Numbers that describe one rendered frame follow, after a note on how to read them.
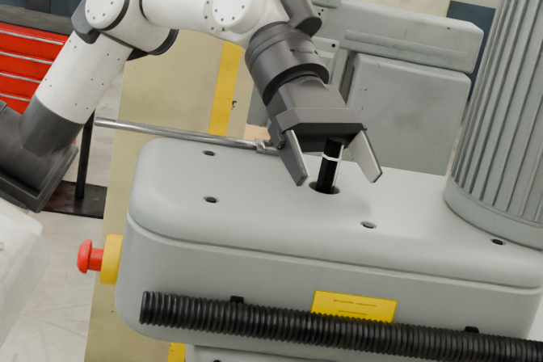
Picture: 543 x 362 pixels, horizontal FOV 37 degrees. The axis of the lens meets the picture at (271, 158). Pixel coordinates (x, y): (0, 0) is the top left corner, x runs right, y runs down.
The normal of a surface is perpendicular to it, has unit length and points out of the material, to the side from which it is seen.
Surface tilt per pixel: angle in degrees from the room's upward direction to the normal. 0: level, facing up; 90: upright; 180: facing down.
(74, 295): 0
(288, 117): 52
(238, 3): 71
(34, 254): 85
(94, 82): 101
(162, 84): 90
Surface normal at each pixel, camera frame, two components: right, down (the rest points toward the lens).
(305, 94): 0.43, -0.62
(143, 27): 0.50, 0.61
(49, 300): 0.19, -0.93
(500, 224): -0.59, 0.15
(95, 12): -0.61, -0.25
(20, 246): 0.43, -0.18
